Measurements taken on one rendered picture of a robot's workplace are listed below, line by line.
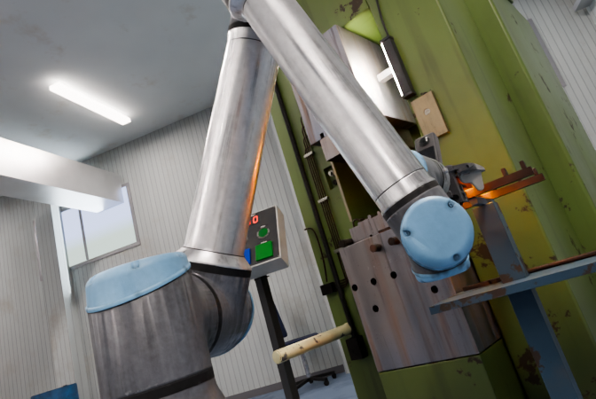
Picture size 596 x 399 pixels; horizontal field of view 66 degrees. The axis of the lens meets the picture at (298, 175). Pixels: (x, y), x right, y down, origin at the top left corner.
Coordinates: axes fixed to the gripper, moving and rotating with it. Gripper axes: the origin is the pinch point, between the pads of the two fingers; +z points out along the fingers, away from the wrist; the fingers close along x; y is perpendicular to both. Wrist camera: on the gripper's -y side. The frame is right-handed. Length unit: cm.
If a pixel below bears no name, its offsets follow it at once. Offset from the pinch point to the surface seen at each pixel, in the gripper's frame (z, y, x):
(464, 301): 13.0, 27.1, -11.3
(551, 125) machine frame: 100, -23, 23
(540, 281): 12.5, 27.3, 7.0
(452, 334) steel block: 42, 38, -27
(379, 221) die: 50, -5, -41
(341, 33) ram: 51, -81, -29
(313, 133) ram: 52, -49, -56
